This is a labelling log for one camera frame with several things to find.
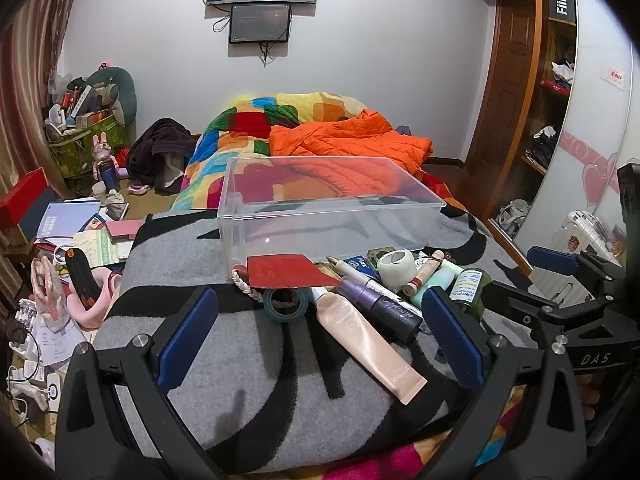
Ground beige cylindrical lip tube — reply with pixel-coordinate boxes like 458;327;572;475
402;250;446;297

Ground pink book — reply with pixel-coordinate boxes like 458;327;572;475
105;220;143;239

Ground striped brown curtain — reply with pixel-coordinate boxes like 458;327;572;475
0;0;96;311

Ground orange down jacket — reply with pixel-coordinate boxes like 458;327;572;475
268;109;435;177

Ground colourful patchwork quilt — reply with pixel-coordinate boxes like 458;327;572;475
169;91;531;480

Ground green storage basket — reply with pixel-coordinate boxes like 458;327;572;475
47;115;128;178

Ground braided white cord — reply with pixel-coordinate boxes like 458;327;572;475
231;267;265;303

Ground green jar with white label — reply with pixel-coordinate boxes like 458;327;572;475
450;267;493;321

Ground black hair brush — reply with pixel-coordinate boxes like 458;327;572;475
64;247;103;311

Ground white bag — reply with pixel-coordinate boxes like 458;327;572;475
495;199;531;233

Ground dark brown clothes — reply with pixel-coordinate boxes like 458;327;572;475
125;118;197;196

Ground white bandage roll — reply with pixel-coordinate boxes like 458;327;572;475
376;250;418;293

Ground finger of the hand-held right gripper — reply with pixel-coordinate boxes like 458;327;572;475
527;245;626;301
480;259;596;331

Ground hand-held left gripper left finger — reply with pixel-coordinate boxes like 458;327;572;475
52;285;236;480

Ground mint green bottle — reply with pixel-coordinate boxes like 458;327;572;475
417;257;463;301

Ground small olive gold box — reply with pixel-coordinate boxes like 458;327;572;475
366;246;398;266

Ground person's right hand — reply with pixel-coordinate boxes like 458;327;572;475
575;374;602;424

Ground red box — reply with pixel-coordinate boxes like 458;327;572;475
0;167;47;228

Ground teal tape roll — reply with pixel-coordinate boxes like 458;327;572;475
263;287;310;323

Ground grey black blanket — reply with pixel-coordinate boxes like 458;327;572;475
92;207;546;476

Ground black box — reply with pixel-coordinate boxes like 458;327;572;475
547;0;574;26

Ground pink transparent bag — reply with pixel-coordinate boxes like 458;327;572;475
30;255;68;323

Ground blue white notebook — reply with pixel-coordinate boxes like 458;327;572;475
37;200;102;246

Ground red white sticker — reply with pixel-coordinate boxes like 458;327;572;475
602;64;626;90

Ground beige cream tube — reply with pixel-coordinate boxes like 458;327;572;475
310;285;428;406

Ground wooden wardrobe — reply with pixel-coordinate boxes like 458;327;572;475
442;0;578;221

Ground white pen with gold tip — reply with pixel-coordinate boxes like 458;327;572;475
326;256;421;313

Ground green cream booklet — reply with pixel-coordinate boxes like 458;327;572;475
74;230;119;266

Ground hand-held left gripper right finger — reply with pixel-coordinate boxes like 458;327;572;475
421;286;591;480

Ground white sliding wardrobe door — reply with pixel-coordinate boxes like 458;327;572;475
515;0;640;251

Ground green curved pillow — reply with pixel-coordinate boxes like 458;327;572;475
85;66;137;128

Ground white paper sheet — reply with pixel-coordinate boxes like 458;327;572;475
37;320;88;366

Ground pink plastic loop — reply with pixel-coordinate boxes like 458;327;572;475
67;267;123;331

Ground pink bunny toy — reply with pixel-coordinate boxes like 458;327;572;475
91;132;122;188

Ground purple mascara tube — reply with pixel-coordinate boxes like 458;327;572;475
335;279;425;345

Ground clear plastic box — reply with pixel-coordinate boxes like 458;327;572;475
217;156;447;281

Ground wooden door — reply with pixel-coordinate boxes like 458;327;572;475
465;0;538;166

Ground red card envelope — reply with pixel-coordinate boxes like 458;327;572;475
246;255;342;291

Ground small black wall monitor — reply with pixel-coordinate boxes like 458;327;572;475
229;4;292;44

